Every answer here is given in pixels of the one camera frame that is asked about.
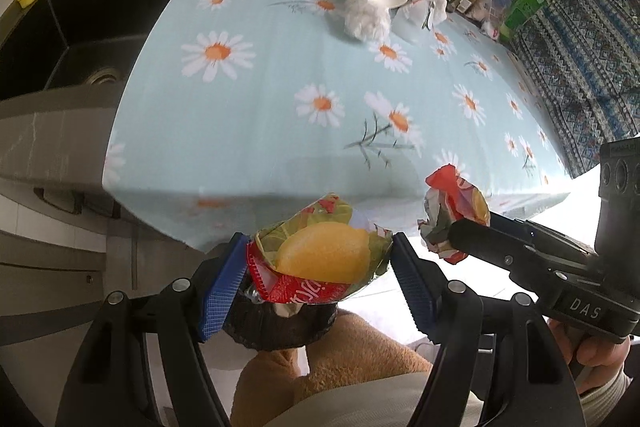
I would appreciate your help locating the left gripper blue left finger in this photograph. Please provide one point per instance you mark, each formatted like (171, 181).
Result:
(218, 282)

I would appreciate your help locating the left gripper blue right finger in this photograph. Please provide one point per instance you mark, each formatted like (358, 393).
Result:
(420, 282)

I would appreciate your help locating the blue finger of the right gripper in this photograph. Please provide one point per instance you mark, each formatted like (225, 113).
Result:
(542, 238)
(500, 249)

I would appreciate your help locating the red orange wrapper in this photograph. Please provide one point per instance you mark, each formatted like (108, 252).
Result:
(449, 199)

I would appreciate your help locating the yellow green snack packet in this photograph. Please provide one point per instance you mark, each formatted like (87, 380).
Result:
(324, 253)

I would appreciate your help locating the white plastic bag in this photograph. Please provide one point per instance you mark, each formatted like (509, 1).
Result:
(367, 21)

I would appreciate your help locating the kitchen sink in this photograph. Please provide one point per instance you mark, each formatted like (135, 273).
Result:
(57, 44)

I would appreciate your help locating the person's right hand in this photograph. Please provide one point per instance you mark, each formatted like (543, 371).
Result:
(604, 358)

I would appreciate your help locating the cream sweater right sleeve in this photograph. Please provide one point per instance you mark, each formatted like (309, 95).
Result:
(598, 401)

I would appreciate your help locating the daisy print blue tablecloth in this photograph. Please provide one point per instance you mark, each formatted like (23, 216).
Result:
(238, 113)

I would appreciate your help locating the patterned blue curtain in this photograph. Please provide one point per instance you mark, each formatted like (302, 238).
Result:
(583, 59)

